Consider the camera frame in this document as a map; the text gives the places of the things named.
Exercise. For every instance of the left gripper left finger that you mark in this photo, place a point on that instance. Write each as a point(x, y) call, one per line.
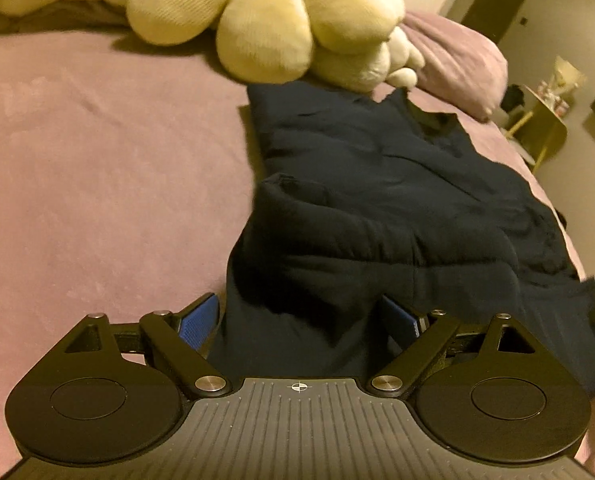
point(171, 342)

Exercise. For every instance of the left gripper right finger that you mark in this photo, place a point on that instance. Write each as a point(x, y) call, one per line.
point(429, 341)

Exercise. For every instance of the navy blue jacket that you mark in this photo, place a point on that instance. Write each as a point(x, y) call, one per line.
point(367, 204)

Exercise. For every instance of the dark clothes on stool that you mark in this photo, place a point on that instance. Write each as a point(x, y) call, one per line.
point(514, 97)

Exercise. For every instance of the purple bed blanket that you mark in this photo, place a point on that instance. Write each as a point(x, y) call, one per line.
point(127, 174)

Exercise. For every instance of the yellow-legged side table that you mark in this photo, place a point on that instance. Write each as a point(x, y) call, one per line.
point(539, 133)

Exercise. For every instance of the purple pillow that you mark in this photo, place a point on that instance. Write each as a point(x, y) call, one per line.
point(462, 67)

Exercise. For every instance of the white plush bunny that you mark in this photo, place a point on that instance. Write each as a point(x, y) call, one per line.
point(396, 62)

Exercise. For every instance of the flower bouquet on table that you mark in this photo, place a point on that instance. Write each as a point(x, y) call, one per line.
point(559, 90)

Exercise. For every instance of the cream flower plush cushion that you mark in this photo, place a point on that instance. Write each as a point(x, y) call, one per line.
point(268, 41)

